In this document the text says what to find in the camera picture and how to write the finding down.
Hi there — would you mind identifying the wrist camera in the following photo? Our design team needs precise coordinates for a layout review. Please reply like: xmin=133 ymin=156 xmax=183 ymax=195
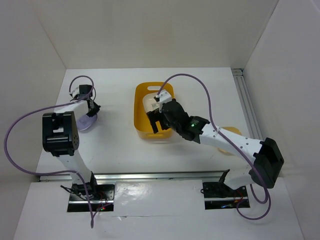
xmin=69 ymin=87 xmax=80 ymax=100
xmin=154 ymin=90 xmax=172 ymax=104

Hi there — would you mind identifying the cream plate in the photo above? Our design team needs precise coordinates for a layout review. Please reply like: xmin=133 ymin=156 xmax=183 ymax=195
xmin=142 ymin=93 xmax=159 ymax=119

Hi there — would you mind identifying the aluminium rail front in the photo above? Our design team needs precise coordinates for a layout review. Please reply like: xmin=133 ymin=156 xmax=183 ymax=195
xmin=37 ymin=170 xmax=232 ymax=181

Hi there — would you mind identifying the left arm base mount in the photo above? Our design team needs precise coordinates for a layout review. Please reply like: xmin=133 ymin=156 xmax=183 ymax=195
xmin=65 ymin=183 xmax=116 ymax=213

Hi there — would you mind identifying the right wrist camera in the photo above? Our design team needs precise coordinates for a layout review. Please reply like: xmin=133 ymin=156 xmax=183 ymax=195
xmin=154 ymin=90 xmax=172 ymax=104

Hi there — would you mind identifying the aluminium rail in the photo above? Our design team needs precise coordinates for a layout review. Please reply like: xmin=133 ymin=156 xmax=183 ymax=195
xmin=37 ymin=170 xmax=232 ymax=181
xmin=231 ymin=68 xmax=263 ymax=140

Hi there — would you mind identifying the aluminium rail right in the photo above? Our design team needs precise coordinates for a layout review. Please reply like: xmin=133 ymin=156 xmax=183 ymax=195
xmin=231 ymin=68 xmax=263 ymax=140

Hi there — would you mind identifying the yellow panda plate right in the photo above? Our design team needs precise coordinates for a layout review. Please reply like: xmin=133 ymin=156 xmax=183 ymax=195
xmin=218 ymin=126 xmax=242 ymax=156

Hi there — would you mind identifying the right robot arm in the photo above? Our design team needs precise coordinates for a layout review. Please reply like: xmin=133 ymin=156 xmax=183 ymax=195
xmin=143 ymin=99 xmax=284 ymax=196

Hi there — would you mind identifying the purple plate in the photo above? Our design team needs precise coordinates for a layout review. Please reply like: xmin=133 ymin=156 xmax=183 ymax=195
xmin=76 ymin=114 xmax=98 ymax=131

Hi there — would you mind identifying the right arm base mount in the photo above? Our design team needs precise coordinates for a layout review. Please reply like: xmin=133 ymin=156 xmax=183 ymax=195
xmin=200 ymin=181 xmax=250 ymax=210

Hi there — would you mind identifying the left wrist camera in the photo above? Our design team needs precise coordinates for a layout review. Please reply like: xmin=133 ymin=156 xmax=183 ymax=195
xmin=69 ymin=87 xmax=80 ymax=100

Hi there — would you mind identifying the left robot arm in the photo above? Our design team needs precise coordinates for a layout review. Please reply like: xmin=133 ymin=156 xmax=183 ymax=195
xmin=42 ymin=84 xmax=101 ymax=200

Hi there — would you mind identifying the yellow plastic bin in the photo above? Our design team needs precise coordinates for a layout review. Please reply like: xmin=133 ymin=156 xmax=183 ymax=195
xmin=133 ymin=81 xmax=173 ymax=141

